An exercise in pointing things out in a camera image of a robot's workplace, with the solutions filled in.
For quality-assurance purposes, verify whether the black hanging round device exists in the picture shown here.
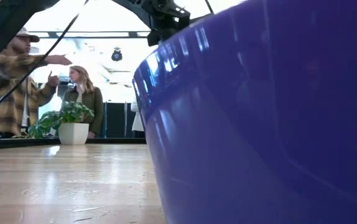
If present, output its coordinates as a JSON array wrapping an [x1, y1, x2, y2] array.
[[111, 47, 123, 62]]

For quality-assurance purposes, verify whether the dark purple plastic bowl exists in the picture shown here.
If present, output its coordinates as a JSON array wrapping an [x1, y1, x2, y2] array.
[[131, 0, 357, 224]]

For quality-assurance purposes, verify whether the black partition panel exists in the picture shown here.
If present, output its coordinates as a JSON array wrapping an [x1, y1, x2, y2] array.
[[102, 101, 136, 139]]

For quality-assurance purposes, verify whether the black aluminium table frame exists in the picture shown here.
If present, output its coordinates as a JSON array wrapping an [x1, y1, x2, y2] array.
[[0, 136, 147, 151]]

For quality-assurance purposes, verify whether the green plant in white pot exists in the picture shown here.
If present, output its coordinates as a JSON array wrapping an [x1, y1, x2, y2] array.
[[25, 101, 95, 146]]

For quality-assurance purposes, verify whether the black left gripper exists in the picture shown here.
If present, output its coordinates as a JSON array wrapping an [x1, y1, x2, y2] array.
[[146, 0, 192, 47]]

